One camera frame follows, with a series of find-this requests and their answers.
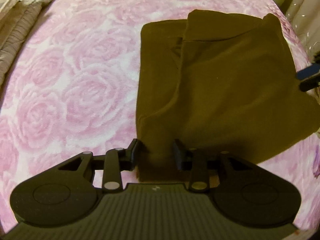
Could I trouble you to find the brown long-sleeve shirt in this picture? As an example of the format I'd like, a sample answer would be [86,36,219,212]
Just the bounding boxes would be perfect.
[136,10,319,182]

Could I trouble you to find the pink rose-pattern blanket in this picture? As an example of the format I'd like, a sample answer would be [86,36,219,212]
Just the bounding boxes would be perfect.
[1,0,309,232]

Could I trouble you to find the folded pink-beige quilt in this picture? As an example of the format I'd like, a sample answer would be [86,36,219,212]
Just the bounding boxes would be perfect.
[0,0,51,86]

